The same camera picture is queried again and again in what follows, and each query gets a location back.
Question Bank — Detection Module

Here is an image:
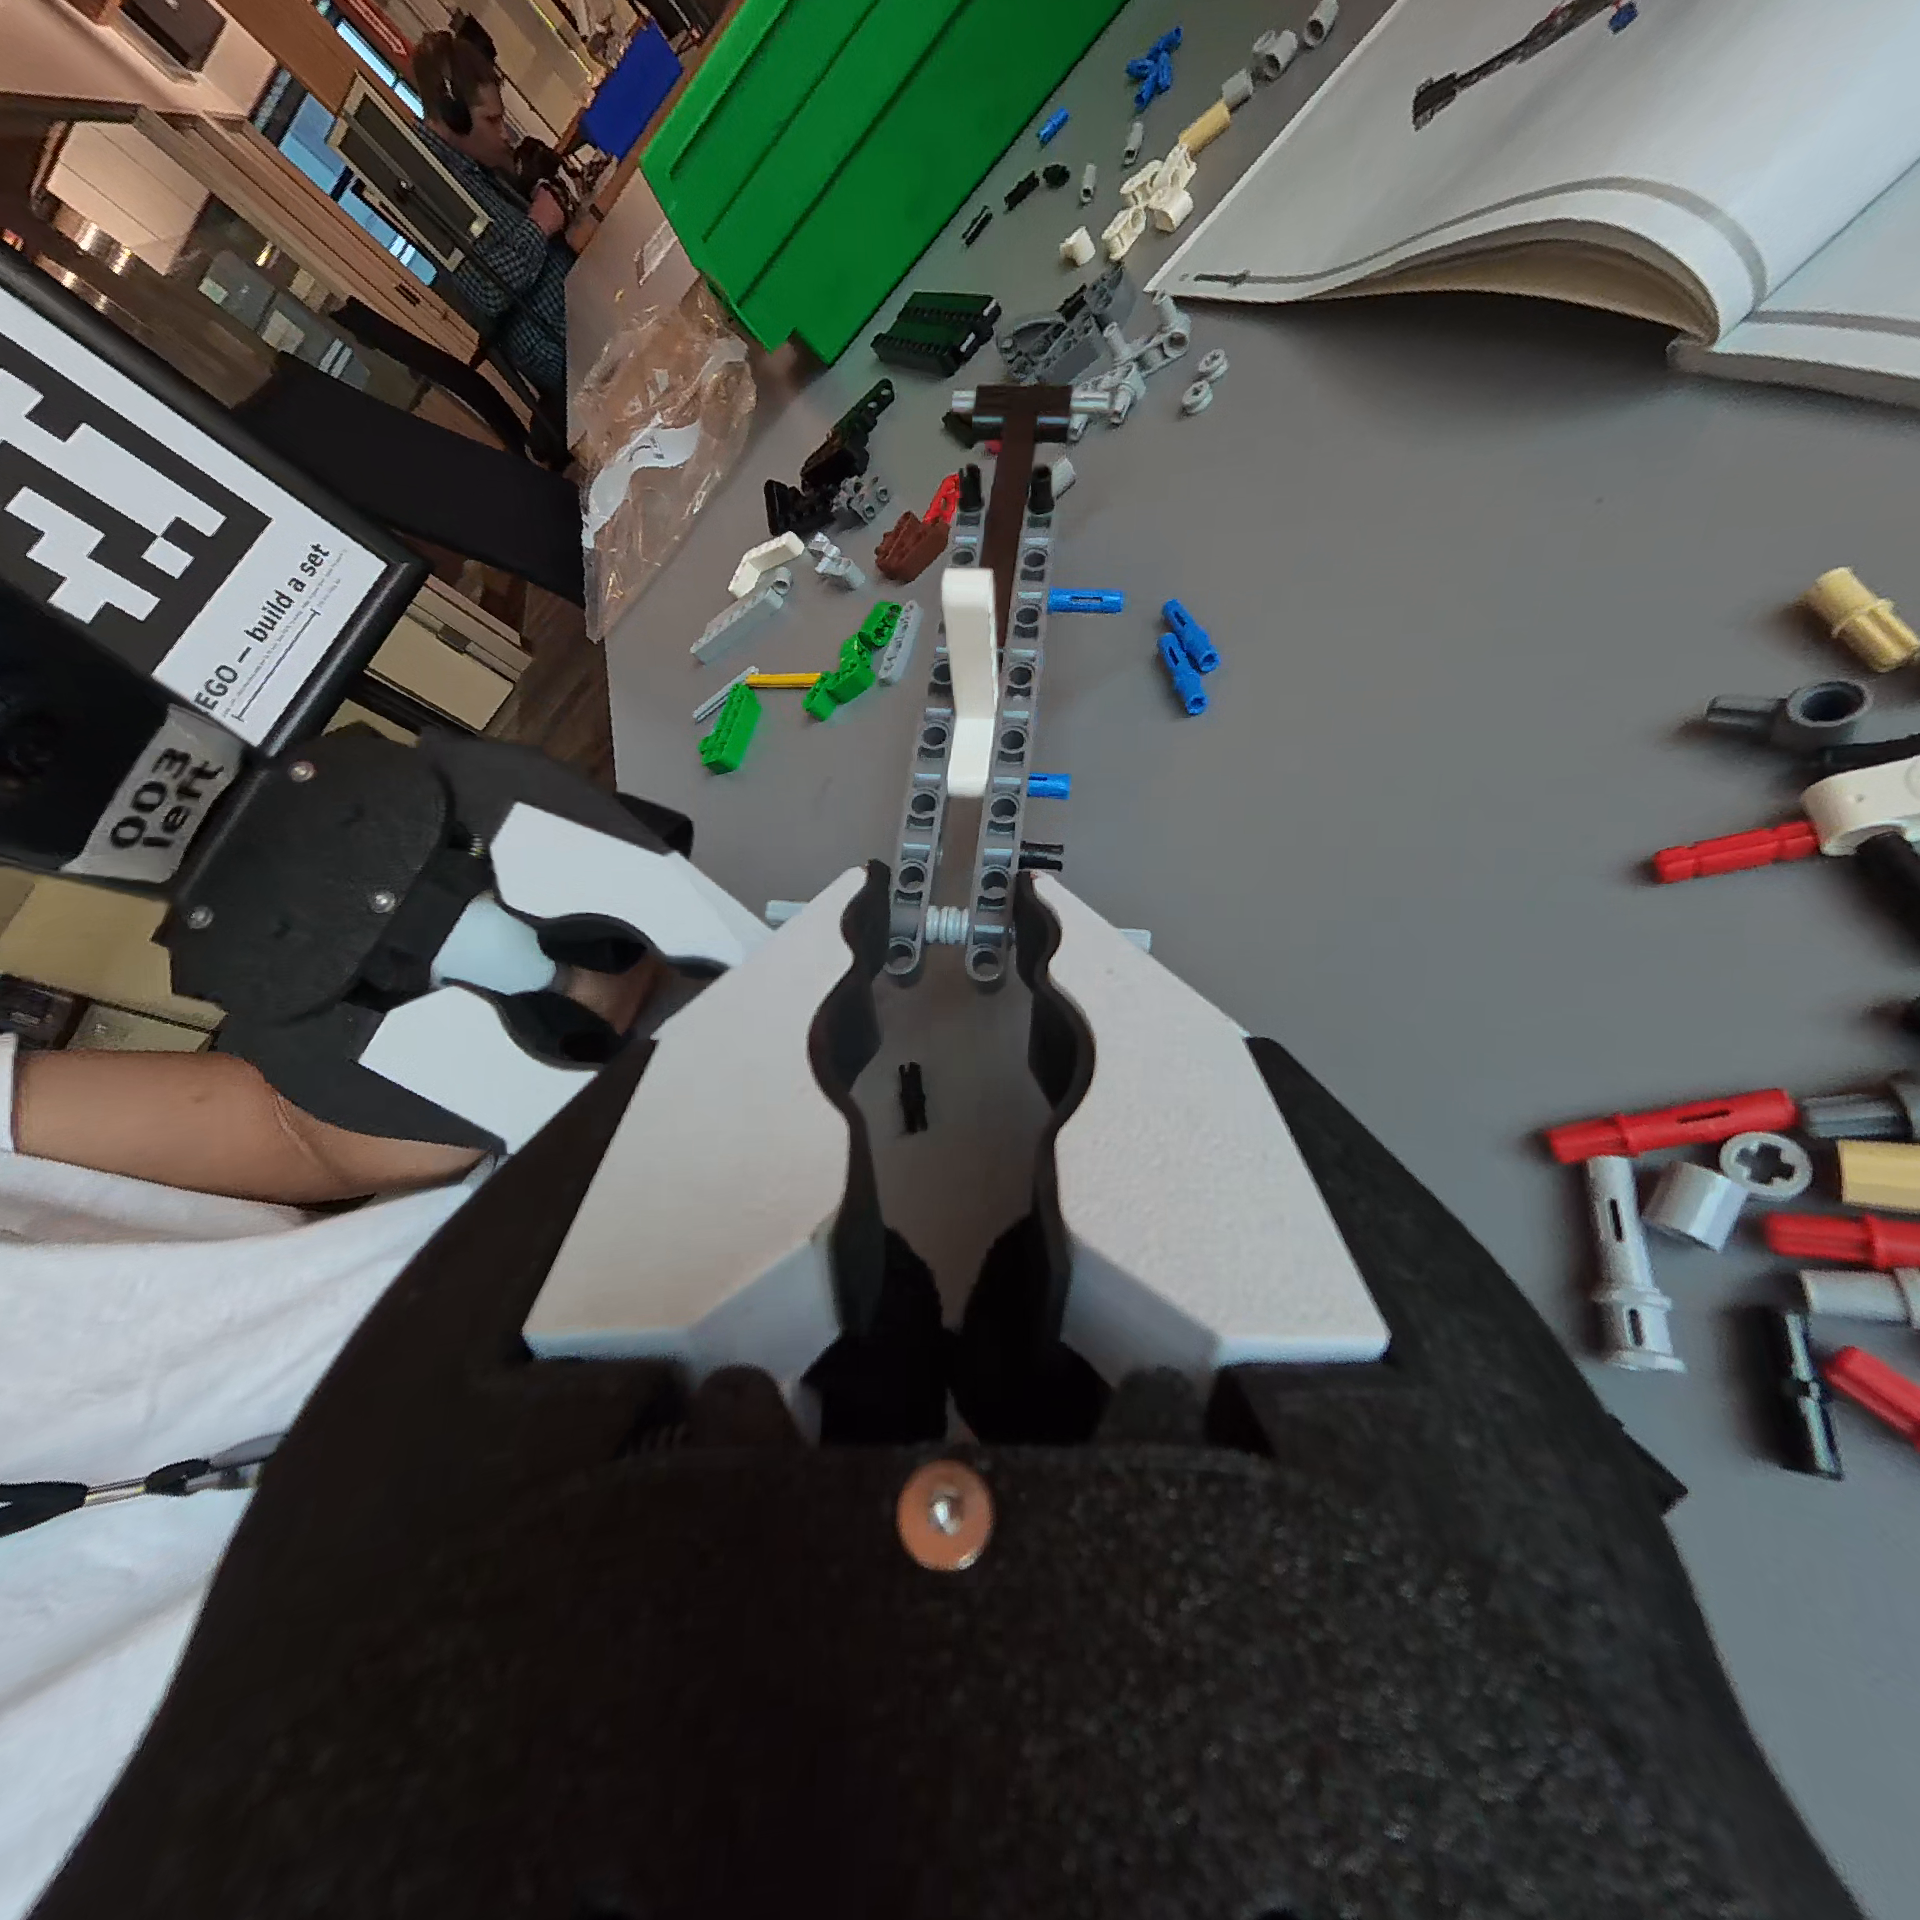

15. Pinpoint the pile of lego pins axles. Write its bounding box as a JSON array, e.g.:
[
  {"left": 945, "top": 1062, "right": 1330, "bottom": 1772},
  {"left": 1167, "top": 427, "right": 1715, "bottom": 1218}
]
[{"left": 1545, "top": 566, "right": 1920, "bottom": 1479}]

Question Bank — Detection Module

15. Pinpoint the blue box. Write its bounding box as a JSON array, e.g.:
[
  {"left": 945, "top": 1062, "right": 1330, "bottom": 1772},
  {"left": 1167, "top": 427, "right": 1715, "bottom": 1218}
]
[{"left": 583, "top": 28, "right": 685, "bottom": 153}]

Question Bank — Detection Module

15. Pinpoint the black lanyard clip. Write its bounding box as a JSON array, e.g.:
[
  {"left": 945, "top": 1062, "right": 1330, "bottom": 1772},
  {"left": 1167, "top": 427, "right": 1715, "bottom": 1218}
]
[{"left": 0, "top": 1431, "right": 289, "bottom": 1538}]

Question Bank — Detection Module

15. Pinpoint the green lego pieces cluster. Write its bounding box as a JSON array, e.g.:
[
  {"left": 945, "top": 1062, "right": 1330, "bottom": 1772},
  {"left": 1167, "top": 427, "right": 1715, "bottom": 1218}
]
[{"left": 806, "top": 598, "right": 906, "bottom": 722}]

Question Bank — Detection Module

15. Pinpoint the clear plastic bag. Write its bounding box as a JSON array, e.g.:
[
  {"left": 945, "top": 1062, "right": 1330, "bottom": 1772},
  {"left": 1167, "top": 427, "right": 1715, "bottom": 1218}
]
[{"left": 576, "top": 285, "right": 759, "bottom": 641}]

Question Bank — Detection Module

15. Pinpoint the black ribbed lego block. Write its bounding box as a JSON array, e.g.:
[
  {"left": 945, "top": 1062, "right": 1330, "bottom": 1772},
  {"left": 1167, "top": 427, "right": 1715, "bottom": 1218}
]
[{"left": 874, "top": 293, "right": 1003, "bottom": 378}]

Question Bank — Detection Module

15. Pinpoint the pale short lego beam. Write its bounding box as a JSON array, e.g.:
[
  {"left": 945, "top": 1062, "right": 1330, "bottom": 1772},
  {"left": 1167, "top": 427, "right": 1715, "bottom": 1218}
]
[{"left": 942, "top": 570, "right": 1003, "bottom": 797}]

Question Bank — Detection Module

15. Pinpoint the grey black lego beam assembly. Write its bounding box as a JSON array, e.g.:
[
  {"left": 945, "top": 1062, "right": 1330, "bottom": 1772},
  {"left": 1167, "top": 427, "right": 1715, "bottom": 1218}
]
[{"left": 886, "top": 382, "right": 1121, "bottom": 993}]

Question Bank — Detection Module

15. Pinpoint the black bent lego beam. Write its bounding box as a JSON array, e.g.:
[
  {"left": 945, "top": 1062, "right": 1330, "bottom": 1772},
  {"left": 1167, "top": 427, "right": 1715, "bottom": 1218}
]
[{"left": 762, "top": 382, "right": 897, "bottom": 538}]

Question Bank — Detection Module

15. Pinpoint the light grey lego beam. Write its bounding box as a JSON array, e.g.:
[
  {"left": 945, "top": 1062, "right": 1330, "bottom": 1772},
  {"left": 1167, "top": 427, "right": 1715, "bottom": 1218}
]
[{"left": 690, "top": 575, "right": 799, "bottom": 665}]

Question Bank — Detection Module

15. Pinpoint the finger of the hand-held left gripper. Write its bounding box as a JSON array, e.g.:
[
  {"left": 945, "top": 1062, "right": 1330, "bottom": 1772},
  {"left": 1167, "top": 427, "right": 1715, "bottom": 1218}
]
[
  {"left": 434, "top": 726, "right": 777, "bottom": 973},
  {"left": 357, "top": 900, "right": 666, "bottom": 1161}
]

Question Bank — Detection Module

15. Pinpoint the cluster of tan blue lego pieces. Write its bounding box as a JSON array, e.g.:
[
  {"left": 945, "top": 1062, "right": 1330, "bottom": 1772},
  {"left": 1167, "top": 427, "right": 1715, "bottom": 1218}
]
[{"left": 961, "top": 0, "right": 1344, "bottom": 271}]

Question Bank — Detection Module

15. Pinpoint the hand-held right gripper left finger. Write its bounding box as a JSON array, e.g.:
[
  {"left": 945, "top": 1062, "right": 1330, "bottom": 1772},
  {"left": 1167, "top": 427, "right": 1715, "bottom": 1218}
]
[{"left": 522, "top": 857, "right": 903, "bottom": 1449}]

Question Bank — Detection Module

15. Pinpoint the person's white shirt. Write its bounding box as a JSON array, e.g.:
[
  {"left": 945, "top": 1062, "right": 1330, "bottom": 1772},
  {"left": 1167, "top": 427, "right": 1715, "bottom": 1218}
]
[{"left": 0, "top": 1035, "right": 505, "bottom": 1884}]

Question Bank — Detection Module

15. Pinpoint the black desk panel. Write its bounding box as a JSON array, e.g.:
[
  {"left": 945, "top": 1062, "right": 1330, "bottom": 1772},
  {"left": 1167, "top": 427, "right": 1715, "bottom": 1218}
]
[{"left": 240, "top": 359, "right": 589, "bottom": 606}]

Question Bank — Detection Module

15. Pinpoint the cluster of grey lego connectors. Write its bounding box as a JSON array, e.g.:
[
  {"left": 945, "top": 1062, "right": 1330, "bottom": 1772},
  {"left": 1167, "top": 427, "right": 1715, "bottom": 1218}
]
[{"left": 998, "top": 263, "right": 1235, "bottom": 430}]

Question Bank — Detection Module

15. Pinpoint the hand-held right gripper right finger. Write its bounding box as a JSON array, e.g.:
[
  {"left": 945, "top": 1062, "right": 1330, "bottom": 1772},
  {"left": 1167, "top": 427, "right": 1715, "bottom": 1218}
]
[{"left": 1008, "top": 862, "right": 1392, "bottom": 1449}]

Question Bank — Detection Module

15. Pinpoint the green plastic bin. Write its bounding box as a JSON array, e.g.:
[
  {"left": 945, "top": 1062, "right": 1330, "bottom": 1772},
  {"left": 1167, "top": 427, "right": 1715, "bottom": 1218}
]
[{"left": 638, "top": 0, "right": 1127, "bottom": 367}]

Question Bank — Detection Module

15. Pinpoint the open instruction booklet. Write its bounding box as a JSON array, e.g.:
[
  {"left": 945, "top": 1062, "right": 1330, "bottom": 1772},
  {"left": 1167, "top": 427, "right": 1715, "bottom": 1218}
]
[{"left": 1144, "top": 0, "right": 1920, "bottom": 406}]

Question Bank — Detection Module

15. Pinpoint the person's left forearm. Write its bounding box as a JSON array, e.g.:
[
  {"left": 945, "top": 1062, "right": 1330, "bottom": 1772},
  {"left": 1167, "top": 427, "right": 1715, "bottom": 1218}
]
[{"left": 11, "top": 1047, "right": 502, "bottom": 1212}]

